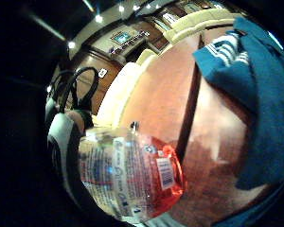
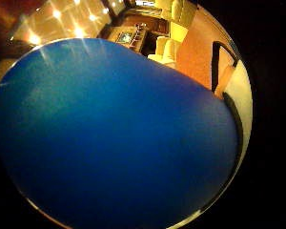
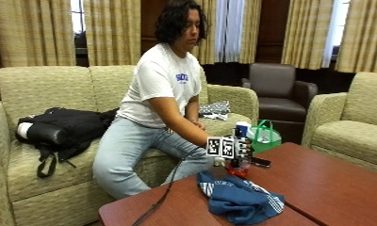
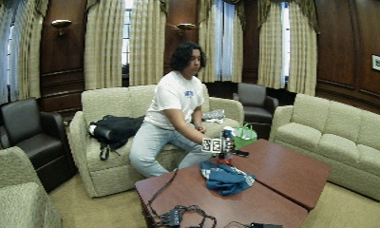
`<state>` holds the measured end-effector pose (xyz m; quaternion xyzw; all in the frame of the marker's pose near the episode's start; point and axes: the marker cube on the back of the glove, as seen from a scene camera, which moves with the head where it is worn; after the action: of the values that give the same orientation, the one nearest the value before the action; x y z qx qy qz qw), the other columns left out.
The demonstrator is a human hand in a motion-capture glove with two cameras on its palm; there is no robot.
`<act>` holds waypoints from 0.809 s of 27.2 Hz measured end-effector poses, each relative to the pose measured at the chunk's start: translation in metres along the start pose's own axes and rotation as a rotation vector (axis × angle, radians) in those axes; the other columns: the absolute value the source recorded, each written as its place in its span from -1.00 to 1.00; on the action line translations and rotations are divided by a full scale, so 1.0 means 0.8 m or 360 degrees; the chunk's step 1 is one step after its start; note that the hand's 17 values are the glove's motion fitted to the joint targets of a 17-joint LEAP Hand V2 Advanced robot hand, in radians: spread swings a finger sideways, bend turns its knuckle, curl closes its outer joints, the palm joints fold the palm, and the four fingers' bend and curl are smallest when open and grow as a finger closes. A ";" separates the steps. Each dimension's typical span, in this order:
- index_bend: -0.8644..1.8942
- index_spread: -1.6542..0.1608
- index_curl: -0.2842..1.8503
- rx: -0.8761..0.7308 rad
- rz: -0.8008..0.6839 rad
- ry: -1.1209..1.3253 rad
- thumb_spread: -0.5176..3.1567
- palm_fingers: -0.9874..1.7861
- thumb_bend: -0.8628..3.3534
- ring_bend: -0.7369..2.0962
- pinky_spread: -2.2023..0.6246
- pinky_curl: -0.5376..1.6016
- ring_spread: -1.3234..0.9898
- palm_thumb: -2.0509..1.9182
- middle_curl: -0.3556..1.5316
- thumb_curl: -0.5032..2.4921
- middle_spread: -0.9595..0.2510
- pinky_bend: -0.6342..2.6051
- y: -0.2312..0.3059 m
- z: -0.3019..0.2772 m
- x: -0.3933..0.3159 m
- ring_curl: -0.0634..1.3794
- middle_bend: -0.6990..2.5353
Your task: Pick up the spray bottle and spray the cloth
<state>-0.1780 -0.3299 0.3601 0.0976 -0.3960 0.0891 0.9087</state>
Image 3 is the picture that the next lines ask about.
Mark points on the clear spray bottle red liquid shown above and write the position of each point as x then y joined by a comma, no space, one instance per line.
239,171

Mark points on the beige patterned sofa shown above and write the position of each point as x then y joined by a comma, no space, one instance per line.
49,91

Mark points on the green tote bag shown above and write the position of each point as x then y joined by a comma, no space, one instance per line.
265,141

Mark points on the white sheer curtain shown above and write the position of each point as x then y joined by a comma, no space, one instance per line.
229,31

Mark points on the blue striped cloth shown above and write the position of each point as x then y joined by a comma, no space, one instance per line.
242,201

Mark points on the beige patterned armchair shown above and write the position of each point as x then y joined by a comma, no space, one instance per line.
355,125

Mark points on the black and white patterned pouch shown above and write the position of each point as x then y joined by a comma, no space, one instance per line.
215,109

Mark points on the white marker cube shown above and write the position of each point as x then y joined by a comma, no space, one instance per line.
221,147

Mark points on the the person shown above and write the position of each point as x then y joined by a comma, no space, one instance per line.
154,81

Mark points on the beige plaid curtain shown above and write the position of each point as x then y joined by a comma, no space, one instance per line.
304,34
33,31
250,31
113,31
366,37

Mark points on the white bottle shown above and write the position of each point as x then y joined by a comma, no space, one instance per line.
24,130

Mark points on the small black device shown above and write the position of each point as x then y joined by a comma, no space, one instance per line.
261,162

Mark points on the brown leather armchair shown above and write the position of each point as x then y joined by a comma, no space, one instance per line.
279,94

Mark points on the black backpack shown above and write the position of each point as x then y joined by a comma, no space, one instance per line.
62,128

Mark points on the window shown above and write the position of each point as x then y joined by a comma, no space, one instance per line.
77,19

